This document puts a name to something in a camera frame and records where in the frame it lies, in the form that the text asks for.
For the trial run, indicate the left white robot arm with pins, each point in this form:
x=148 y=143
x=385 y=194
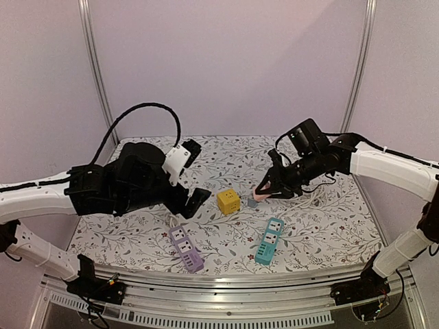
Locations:
x=83 y=190

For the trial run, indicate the left aluminium frame post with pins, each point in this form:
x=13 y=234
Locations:
x=91 y=49

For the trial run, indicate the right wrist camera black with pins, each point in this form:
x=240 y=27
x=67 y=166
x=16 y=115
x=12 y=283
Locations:
x=307 y=138

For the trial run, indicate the teal power strip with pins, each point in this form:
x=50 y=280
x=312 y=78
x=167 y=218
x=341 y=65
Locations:
x=267 y=246

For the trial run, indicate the yellow cube socket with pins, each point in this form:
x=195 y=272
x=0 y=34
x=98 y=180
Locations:
x=228 y=201

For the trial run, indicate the aluminium front rail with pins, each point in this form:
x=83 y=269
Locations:
x=281 y=300

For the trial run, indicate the pink plug adapter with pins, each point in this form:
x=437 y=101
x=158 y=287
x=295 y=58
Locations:
x=259 y=197

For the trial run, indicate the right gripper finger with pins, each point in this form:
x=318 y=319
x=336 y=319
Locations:
x=266 y=186
x=278 y=193

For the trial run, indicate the floral table cloth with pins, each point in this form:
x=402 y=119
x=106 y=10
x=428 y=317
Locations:
x=329 y=226

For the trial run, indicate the aluminium frame post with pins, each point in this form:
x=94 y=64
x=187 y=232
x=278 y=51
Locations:
x=91 y=49
x=360 y=67

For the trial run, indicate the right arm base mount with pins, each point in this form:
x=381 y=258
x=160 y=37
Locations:
x=368 y=285

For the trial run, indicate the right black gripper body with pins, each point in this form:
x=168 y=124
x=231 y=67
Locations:
x=280 y=179

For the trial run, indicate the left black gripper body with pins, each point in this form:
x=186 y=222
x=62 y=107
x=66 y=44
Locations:
x=143 y=198

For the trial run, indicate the purple power strip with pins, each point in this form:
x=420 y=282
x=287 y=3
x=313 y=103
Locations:
x=190 y=257

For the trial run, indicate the grey blue plug adapter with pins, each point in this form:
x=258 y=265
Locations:
x=252 y=202

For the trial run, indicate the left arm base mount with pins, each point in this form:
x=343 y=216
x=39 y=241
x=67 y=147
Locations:
x=88 y=286

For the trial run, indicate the right aluminium frame post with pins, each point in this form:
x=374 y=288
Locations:
x=360 y=67

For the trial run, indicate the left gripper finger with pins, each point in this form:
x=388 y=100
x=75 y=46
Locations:
x=198 y=197
x=184 y=206

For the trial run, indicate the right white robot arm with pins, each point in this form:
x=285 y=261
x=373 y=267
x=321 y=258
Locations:
x=352 y=154

